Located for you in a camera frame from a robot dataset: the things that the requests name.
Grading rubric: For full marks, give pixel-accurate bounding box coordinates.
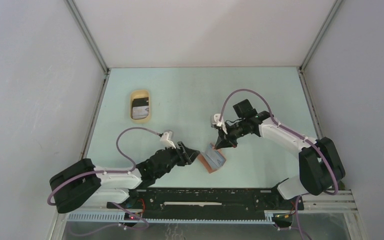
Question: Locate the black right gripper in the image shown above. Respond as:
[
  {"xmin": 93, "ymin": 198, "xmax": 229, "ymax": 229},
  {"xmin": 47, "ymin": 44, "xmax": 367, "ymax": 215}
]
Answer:
[{"xmin": 215, "ymin": 119, "xmax": 248, "ymax": 149}]

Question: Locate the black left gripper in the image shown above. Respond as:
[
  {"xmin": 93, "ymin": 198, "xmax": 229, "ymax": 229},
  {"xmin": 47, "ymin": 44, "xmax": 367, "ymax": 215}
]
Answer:
[{"xmin": 155, "ymin": 141, "xmax": 200, "ymax": 179}]

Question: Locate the pink leather card holder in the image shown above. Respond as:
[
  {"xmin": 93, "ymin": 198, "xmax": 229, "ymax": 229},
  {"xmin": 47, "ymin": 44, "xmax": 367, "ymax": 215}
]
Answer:
[{"xmin": 197, "ymin": 143, "xmax": 227, "ymax": 174}]

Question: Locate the silver VIP card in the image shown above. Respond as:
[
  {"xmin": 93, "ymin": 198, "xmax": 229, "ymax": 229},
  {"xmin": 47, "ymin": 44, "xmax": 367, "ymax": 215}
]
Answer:
[{"xmin": 131, "ymin": 106, "xmax": 150, "ymax": 120}]

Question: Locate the beige oval card tray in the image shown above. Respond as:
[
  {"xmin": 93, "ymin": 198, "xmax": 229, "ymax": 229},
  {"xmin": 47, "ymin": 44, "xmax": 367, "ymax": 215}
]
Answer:
[{"xmin": 129, "ymin": 89, "xmax": 152, "ymax": 124}]

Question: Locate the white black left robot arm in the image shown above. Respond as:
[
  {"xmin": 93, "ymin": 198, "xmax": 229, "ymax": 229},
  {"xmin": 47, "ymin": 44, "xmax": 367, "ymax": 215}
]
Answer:
[{"xmin": 49, "ymin": 141, "xmax": 200, "ymax": 214}]

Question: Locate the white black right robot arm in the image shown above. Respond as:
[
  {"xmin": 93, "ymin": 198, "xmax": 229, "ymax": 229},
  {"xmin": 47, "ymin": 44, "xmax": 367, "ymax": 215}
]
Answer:
[{"xmin": 211, "ymin": 99, "xmax": 346, "ymax": 209}]

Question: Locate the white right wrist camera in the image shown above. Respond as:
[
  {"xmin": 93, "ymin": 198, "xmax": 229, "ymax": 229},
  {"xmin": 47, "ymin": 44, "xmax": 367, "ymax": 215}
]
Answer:
[{"xmin": 210, "ymin": 113, "xmax": 228, "ymax": 134}]

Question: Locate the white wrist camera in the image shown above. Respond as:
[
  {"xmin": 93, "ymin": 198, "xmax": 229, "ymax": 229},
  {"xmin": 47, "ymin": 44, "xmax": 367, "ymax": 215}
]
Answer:
[
  {"xmin": 210, "ymin": 113, "xmax": 228, "ymax": 134},
  {"xmin": 159, "ymin": 130, "xmax": 177, "ymax": 149}
]

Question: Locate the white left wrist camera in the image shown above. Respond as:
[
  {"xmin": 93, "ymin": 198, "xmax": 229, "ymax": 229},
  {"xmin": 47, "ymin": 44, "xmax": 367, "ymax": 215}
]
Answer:
[{"xmin": 159, "ymin": 130, "xmax": 177, "ymax": 149}]

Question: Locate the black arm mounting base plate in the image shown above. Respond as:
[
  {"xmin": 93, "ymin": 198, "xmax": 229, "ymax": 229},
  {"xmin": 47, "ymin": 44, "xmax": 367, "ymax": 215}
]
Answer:
[{"xmin": 119, "ymin": 187, "xmax": 296, "ymax": 221}]

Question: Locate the aluminium frame rail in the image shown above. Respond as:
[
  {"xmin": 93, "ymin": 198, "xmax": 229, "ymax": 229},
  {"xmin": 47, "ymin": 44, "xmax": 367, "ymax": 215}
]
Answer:
[{"xmin": 48, "ymin": 190, "xmax": 358, "ymax": 240}]

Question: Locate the white cable duct strip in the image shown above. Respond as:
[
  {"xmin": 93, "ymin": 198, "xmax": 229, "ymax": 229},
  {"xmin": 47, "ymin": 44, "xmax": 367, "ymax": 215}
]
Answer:
[{"xmin": 66, "ymin": 211, "xmax": 276, "ymax": 224}]

